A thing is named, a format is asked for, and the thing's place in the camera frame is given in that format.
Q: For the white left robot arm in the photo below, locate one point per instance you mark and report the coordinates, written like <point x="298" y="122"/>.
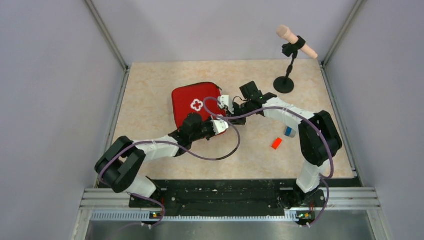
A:
<point x="120" y="164"/>

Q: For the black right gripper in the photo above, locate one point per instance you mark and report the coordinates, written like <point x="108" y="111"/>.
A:
<point x="237" y="121"/>

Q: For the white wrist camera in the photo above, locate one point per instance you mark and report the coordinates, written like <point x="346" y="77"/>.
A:
<point x="219" y="126"/>
<point x="226" y="103"/>

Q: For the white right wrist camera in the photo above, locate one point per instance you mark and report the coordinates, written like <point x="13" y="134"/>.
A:
<point x="226" y="103"/>

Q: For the red black medicine kit case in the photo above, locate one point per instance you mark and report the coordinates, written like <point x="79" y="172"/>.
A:
<point x="190" y="99"/>

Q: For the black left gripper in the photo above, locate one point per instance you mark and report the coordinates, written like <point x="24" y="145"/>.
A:
<point x="212" y="132"/>

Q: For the black microphone stand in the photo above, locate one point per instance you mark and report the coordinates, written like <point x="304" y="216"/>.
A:
<point x="284" y="84"/>

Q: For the blue grey box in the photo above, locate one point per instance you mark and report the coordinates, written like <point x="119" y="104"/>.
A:
<point x="290" y="132"/>

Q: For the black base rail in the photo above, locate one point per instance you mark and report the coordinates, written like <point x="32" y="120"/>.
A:
<point x="229" y="198"/>

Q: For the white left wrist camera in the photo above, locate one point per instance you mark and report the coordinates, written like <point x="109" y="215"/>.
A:
<point x="219" y="126"/>

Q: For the beige microphone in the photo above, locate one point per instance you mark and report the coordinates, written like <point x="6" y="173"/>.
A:
<point x="285" y="33"/>

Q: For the orange small box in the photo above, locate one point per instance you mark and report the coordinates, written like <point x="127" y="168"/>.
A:
<point x="277" y="142"/>

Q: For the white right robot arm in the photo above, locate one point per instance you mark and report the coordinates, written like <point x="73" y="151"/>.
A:
<point x="319" y="138"/>

